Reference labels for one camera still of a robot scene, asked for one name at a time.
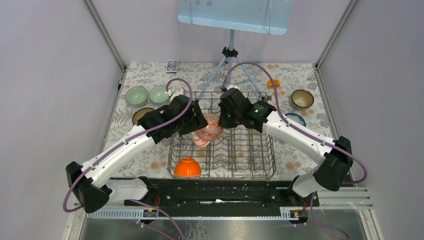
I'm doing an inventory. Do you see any blue white zigzag bowl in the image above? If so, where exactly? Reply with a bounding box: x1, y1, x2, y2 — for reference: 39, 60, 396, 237
194, 113, 224, 142

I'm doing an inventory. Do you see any pale green checkered bowl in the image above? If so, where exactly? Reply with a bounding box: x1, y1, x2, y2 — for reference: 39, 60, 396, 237
148, 85, 170, 105

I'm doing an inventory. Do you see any pink speckled bowl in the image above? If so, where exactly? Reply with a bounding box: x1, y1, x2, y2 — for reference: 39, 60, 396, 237
131, 107, 155, 125

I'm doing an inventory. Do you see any light green bowl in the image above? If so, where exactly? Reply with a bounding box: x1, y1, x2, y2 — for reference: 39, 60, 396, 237
124, 86, 149, 107

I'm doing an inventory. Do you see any white blue floral bowl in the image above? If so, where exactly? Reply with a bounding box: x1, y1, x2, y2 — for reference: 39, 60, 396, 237
285, 112, 306, 127

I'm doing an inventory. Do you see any dark brown patterned bowl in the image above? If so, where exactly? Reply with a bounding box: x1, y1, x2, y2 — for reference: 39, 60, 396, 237
290, 89, 315, 109

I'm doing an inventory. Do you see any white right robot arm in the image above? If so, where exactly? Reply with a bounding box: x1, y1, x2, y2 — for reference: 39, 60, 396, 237
219, 87, 353, 206

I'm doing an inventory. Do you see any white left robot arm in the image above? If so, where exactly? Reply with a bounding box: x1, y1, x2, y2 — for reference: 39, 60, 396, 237
65, 94, 208, 213

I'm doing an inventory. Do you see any white red patterned bowl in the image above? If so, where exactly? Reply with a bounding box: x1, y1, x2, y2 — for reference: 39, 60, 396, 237
191, 132, 210, 148

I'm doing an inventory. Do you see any playing card box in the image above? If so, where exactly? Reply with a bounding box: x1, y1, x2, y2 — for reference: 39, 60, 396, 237
165, 60, 179, 74

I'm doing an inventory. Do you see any orange bowl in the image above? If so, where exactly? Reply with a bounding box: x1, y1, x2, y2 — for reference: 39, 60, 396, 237
173, 157, 202, 178

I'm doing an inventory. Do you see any small yellow orange toy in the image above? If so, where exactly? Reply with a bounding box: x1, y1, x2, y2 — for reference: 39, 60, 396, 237
267, 79, 281, 89

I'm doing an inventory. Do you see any light blue tripod stand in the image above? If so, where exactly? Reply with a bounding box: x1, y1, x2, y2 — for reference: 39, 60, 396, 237
196, 29, 265, 100

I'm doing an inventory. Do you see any light blue board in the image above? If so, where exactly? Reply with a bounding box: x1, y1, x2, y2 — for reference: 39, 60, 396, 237
177, 0, 296, 36

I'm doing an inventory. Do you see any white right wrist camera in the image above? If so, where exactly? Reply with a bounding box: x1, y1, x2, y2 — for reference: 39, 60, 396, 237
226, 84, 240, 91

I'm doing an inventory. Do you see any grey wire dish rack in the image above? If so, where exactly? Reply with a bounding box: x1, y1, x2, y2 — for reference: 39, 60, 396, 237
167, 91, 279, 181

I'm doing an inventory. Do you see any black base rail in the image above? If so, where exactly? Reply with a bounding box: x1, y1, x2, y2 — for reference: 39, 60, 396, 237
140, 177, 319, 218

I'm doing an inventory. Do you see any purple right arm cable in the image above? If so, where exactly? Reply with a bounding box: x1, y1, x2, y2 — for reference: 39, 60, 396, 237
220, 61, 369, 240

